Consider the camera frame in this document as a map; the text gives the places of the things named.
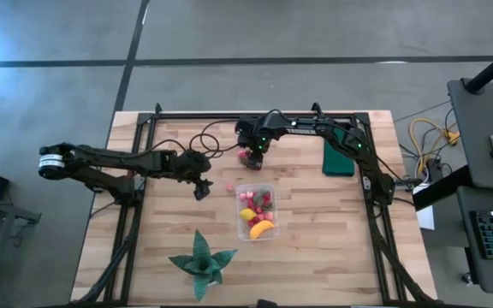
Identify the clear plastic tupperware container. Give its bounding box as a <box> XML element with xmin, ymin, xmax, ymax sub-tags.
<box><xmin>235</xmin><ymin>182</ymin><xmax>281</xmax><ymax>242</ymax></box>

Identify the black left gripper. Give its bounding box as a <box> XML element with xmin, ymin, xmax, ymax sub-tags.
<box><xmin>188</xmin><ymin>169</ymin><xmax>214</xmax><ymax>201</ymax></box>

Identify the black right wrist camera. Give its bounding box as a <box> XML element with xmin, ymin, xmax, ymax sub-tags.
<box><xmin>235</xmin><ymin>119</ymin><xmax>256</xmax><ymax>147</ymax></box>

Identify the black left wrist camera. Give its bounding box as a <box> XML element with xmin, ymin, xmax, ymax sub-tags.
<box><xmin>186</xmin><ymin>152</ymin><xmax>211</xmax><ymax>172</ymax></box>

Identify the black aluminium table frame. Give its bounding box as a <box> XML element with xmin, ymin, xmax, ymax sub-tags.
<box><xmin>70</xmin><ymin>102</ymin><xmax>440</xmax><ymax>307</ymax></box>

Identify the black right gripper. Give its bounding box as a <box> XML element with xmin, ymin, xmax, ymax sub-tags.
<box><xmin>246</xmin><ymin>127</ymin><xmax>273</xmax><ymax>171</ymax></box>

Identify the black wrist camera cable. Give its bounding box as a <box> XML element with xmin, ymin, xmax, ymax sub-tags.
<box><xmin>188</xmin><ymin>119</ymin><xmax>241</xmax><ymax>160</ymax></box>
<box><xmin>146</xmin><ymin>139</ymin><xmax>190</xmax><ymax>156</ymax></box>

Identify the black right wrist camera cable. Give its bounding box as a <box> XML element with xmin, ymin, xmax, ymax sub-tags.
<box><xmin>188</xmin><ymin>119</ymin><xmax>241</xmax><ymax>160</ymax></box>

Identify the black pole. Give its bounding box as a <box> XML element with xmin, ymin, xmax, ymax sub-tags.
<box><xmin>462</xmin><ymin>39</ymin><xmax>493</xmax><ymax>95</ymax></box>

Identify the white paper sheet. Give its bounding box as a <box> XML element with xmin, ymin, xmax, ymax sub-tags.
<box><xmin>413</xmin><ymin>183</ymin><xmax>437</xmax><ymax>231</ymax></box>

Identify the black left wrist camera cable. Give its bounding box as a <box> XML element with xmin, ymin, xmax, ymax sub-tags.
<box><xmin>146</xmin><ymin>139</ymin><xmax>190</xmax><ymax>156</ymax></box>

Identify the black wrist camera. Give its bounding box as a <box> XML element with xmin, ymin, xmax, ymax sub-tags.
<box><xmin>186</xmin><ymin>152</ymin><xmax>211</xmax><ymax>172</ymax></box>
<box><xmin>235</xmin><ymin>119</ymin><xmax>256</xmax><ymax>147</ymax></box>

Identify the green artificial plant white pot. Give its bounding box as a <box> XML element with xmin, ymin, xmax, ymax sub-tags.
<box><xmin>168</xmin><ymin>229</ymin><xmax>239</xmax><ymax>302</ymax></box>

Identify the yellow cable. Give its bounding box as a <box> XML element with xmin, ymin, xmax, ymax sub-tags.
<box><xmin>408</xmin><ymin>117</ymin><xmax>460</xmax><ymax>172</ymax></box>

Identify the grey desk with keyboard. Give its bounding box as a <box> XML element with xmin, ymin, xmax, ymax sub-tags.
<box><xmin>455</xmin><ymin>187</ymin><xmax>493</xmax><ymax>297</ymax></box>

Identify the dark green cloth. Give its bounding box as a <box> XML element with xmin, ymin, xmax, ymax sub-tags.
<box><xmin>322</xmin><ymin>123</ymin><xmax>356</xmax><ymax>177</ymax></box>

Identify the yellow toy banana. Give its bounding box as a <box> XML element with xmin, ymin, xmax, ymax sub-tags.
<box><xmin>249</xmin><ymin>219</ymin><xmax>276</xmax><ymax>240</ymax></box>

